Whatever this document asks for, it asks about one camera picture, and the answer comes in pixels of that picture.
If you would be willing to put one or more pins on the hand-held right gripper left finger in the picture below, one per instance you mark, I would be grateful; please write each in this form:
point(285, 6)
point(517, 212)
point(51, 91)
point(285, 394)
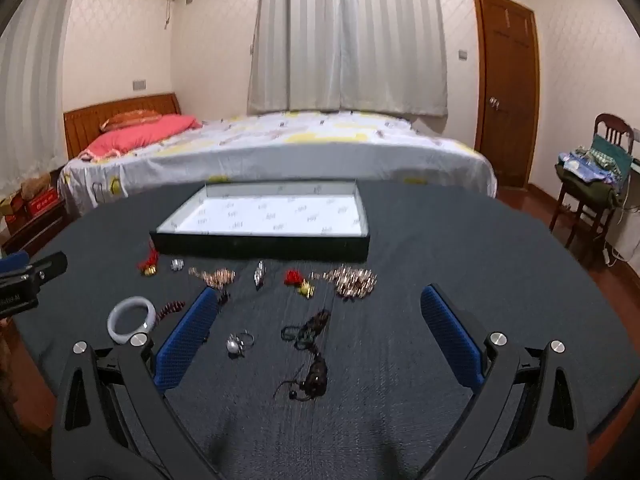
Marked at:
point(185, 340)

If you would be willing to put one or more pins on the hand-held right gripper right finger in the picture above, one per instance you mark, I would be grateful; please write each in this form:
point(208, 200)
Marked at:
point(450, 335)

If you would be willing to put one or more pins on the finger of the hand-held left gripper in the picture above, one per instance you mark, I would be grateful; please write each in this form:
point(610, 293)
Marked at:
point(14, 263)
point(50, 266)

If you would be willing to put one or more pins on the pearl flower brooch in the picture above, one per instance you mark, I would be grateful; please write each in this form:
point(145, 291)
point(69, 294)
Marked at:
point(233, 346)

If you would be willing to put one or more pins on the pale jade bangle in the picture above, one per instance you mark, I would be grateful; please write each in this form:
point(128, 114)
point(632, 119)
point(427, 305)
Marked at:
point(114, 327)

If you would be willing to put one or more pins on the small silver flower brooch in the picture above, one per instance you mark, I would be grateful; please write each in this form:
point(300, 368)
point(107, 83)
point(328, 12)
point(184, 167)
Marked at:
point(176, 264)

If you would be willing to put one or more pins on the red knot gold charm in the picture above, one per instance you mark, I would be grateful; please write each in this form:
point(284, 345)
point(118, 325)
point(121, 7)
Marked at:
point(150, 264)

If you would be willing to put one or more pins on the silver leaf brooch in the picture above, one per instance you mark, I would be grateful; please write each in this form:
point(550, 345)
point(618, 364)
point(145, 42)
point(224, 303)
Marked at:
point(259, 275)

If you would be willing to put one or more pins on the rose gold brooch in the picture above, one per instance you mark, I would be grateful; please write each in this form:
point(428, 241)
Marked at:
point(352, 282)

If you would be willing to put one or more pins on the dark green shallow box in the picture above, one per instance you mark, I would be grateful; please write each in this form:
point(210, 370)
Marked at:
point(260, 251)

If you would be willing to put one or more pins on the red tassel gold charm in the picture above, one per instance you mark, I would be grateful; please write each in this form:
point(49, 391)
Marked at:
point(305, 288)

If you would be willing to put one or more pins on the wooden nightstand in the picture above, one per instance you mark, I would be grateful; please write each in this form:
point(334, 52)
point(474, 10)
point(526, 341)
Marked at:
point(35, 234)

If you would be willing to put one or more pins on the red box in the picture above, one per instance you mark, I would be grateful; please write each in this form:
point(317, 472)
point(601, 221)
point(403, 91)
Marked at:
point(45, 203)

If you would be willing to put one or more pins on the brown bag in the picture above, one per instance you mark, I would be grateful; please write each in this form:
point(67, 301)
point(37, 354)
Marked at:
point(34, 187)

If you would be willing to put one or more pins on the wooden headboard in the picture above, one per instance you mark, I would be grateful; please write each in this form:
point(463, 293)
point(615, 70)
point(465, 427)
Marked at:
point(90, 125)

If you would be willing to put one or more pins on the pink pillow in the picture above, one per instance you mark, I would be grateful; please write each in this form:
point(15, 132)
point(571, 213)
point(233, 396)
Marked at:
point(150, 135)

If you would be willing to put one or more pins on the orange pillow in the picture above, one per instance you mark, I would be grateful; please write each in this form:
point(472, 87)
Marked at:
point(130, 120)

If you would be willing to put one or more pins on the sheer white side curtain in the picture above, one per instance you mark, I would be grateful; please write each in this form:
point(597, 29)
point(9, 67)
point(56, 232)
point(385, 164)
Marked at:
point(30, 85)

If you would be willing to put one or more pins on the pile of clothes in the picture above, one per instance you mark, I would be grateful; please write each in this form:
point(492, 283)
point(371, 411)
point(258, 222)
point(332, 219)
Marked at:
point(585, 185)

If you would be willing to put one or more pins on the white appliance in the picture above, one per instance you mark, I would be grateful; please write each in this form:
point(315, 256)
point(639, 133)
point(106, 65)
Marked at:
point(630, 220)

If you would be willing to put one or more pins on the bed with patterned sheet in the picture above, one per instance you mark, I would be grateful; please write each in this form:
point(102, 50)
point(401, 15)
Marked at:
point(300, 150)

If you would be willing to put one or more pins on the wooden door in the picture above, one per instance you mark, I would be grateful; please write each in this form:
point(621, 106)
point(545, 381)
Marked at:
point(507, 110)

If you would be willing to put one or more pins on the wooden chair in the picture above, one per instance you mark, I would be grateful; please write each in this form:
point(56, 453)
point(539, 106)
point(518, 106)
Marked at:
point(612, 127)

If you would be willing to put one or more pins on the white window curtain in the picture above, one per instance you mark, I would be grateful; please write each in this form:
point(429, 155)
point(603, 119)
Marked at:
point(350, 35)

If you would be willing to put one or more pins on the wall outlet above headboard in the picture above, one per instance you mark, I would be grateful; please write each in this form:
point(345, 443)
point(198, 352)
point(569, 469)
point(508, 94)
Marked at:
point(139, 84)

